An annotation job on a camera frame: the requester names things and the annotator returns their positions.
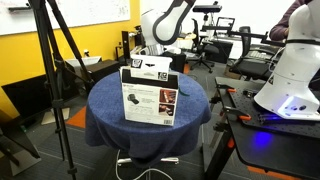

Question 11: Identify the black and white product box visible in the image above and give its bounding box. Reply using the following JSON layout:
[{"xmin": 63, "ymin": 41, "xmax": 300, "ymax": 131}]
[{"xmin": 119, "ymin": 65, "xmax": 180, "ymax": 127}]

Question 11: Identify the forearm in maroon sleeve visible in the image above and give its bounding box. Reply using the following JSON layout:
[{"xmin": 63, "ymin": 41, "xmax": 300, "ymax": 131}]
[{"xmin": 268, "ymin": 0, "xmax": 315, "ymax": 43}]

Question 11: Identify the black laptop screen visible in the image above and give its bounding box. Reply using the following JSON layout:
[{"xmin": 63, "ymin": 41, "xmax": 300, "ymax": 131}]
[{"xmin": 214, "ymin": 16, "xmax": 236, "ymax": 34}]

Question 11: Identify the white wall whiteboard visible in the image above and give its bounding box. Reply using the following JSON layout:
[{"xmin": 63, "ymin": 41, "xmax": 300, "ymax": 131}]
[{"xmin": 0, "ymin": 0, "xmax": 131, "ymax": 37}]

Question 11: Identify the black camera tripod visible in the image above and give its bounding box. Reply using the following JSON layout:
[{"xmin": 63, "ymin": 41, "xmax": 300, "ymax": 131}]
[{"xmin": 27, "ymin": 0, "xmax": 95, "ymax": 180}]

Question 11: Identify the round blue cloth table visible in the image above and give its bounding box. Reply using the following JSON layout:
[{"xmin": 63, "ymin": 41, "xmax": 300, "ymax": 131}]
[{"xmin": 84, "ymin": 70, "xmax": 212, "ymax": 168}]

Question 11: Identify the black flat panel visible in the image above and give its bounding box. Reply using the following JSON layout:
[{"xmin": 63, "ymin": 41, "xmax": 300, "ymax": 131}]
[{"xmin": 0, "ymin": 73, "xmax": 58, "ymax": 125}]

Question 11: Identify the orange handled bar clamp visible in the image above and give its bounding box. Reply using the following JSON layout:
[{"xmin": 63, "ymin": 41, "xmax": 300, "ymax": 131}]
[
  {"xmin": 223, "ymin": 105, "xmax": 253, "ymax": 122},
  {"xmin": 215, "ymin": 84, "xmax": 238, "ymax": 95}
]

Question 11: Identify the black angled stand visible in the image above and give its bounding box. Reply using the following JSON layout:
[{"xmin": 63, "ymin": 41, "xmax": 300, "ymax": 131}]
[{"xmin": 0, "ymin": 109, "xmax": 43, "ymax": 176}]

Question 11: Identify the black mesh office chair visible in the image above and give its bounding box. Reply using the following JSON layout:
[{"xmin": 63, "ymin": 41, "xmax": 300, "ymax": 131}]
[{"xmin": 227, "ymin": 25, "xmax": 285, "ymax": 82}]

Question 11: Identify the white floor cable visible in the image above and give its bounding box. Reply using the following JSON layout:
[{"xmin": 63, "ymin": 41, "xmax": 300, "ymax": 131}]
[{"xmin": 114, "ymin": 149, "xmax": 175, "ymax": 180}]

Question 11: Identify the black camera on stand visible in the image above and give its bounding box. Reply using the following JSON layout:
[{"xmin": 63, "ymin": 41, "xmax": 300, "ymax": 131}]
[{"xmin": 192, "ymin": 1, "xmax": 224, "ymax": 15}]

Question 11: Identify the black upright frame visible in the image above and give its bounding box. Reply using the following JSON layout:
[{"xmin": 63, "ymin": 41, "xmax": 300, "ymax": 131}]
[{"xmin": 114, "ymin": 30, "xmax": 132, "ymax": 67}]

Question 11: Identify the black breadboard robot table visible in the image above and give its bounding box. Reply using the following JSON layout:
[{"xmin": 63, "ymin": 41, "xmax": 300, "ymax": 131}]
[{"xmin": 203, "ymin": 76, "xmax": 320, "ymax": 180}]

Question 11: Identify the black low cabinet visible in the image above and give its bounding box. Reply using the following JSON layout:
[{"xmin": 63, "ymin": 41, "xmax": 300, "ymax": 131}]
[{"xmin": 80, "ymin": 58, "xmax": 122, "ymax": 86}]

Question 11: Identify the white plastic tub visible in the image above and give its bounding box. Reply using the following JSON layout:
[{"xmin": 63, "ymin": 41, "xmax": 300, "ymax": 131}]
[{"xmin": 64, "ymin": 55, "xmax": 103, "ymax": 68}]

